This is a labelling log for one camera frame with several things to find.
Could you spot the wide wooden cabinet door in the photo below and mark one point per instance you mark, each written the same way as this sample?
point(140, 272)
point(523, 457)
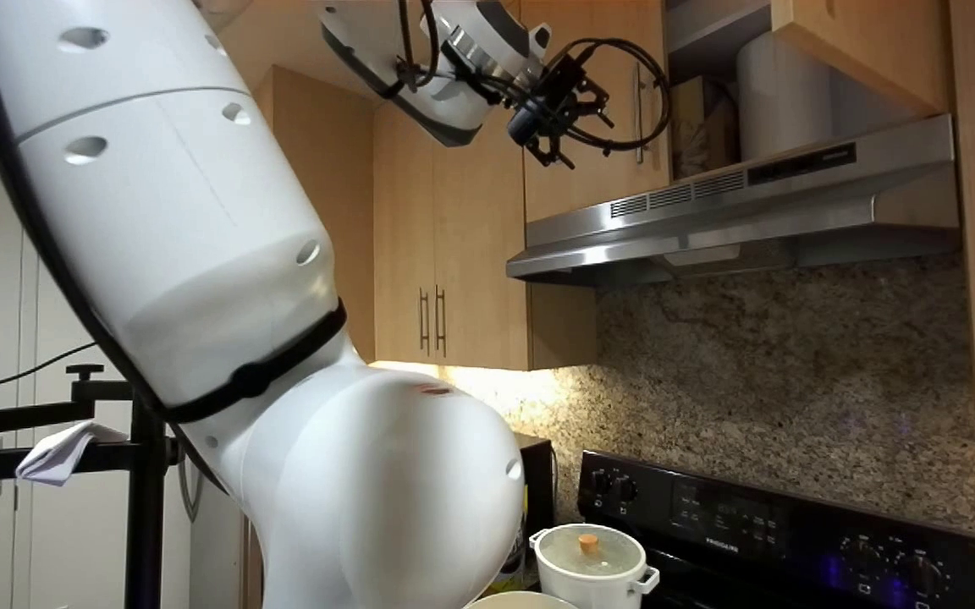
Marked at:
point(483, 248)

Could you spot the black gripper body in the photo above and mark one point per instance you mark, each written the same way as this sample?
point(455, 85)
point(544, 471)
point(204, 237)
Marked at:
point(544, 103)

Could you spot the black stove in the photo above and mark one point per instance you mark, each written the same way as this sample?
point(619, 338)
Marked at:
point(734, 529)

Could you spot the stainless steel range hood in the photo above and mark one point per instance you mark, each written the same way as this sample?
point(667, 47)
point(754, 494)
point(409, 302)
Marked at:
point(734, 203)

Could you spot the white pot with lid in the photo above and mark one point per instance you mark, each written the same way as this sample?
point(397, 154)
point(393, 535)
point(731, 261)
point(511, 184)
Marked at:
point(595, 576)

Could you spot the white crumpled cloth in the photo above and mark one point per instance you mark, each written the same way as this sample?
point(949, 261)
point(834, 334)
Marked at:
point(52, 457)

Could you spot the black rectangular appliance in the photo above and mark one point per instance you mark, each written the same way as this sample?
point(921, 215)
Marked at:
point(535, 494)

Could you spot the black metal stand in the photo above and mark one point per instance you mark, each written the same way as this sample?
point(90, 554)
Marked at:
point(145, 507)

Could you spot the silver vent duct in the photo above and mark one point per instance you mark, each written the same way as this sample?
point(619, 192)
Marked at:
point(778, 103)

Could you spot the narrow wooden cabinet door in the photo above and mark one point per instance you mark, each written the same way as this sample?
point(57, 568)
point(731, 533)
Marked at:
point(403, 224)

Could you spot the brown cardboard box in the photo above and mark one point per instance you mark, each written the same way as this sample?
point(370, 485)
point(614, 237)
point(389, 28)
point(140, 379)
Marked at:
point(701, 131)

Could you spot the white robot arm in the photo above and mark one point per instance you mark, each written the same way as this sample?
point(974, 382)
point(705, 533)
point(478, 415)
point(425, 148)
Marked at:
point(171, 224)

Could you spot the white pot rim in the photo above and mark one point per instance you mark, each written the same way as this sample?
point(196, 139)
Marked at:
point(523, 599)

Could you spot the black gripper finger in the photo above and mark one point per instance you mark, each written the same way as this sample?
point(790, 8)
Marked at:
point(580, 112)
point(590, 74)

